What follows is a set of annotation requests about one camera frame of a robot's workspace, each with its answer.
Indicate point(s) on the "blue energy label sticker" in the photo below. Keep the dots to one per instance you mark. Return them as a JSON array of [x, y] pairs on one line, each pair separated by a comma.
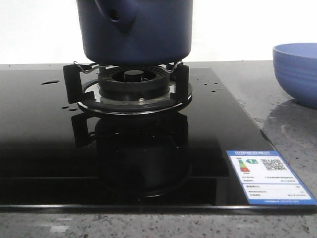
[[266, 179]]

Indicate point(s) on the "blue plastic bowl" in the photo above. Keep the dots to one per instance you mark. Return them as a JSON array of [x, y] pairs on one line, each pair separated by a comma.
[[295, 68]]

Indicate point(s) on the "black pot support grate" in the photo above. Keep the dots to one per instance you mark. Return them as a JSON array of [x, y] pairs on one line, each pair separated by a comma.
[[82, 87]]

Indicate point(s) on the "black glass gas stove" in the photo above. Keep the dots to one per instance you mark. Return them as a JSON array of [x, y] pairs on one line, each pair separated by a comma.
[[56, 158]]

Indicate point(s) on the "dark blue pot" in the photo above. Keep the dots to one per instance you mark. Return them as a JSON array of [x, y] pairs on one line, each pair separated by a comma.
[[135, 32]]

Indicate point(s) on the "black round gas burner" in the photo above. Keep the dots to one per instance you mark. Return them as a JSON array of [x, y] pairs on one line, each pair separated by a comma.
[[132, 83]]

